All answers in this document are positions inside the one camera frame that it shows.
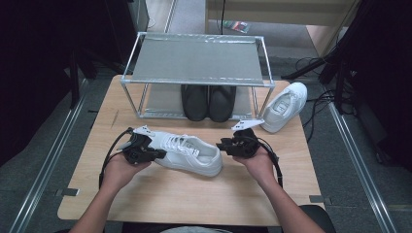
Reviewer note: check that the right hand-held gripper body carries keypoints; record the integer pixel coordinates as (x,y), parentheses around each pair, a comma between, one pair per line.
(246,144)

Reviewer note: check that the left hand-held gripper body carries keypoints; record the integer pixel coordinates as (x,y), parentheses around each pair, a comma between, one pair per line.
(139,150)

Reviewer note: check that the white sneaker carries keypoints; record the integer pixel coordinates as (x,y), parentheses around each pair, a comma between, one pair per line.
(191,155)
(281,108)

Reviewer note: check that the black slipper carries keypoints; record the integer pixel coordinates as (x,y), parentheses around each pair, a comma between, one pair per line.
(194,103)
(222,103)

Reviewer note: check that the metal two-tier shoe rack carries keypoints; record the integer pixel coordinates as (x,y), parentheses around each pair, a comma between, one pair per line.
(197,59)

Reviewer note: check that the person's right hand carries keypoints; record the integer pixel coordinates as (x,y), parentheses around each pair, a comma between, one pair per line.
(260,166)

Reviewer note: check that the person's left hand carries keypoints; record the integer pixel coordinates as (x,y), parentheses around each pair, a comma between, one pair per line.
(118,173)

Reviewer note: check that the person's grey clothing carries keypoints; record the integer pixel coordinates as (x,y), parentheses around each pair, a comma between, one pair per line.
(194,230)

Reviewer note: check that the black metal stand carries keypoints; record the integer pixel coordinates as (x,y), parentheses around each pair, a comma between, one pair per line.
(75,81)

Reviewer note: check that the black chair armrest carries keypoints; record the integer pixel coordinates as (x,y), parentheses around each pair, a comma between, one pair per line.
(320,218)

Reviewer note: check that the colourful packet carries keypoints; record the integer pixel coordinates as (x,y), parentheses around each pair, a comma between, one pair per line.
(238,26)

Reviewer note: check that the black tripod stand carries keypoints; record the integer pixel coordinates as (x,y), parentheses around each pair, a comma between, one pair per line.
(340,68)

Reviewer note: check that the dark cabinet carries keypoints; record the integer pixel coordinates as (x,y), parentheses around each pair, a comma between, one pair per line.
(129,29)

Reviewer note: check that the beige wooden cabinet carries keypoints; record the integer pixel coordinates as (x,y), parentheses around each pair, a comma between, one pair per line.
(275,11)

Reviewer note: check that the metal floor rail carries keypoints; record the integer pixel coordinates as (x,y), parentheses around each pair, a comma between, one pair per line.
(359,161)
(42,174)

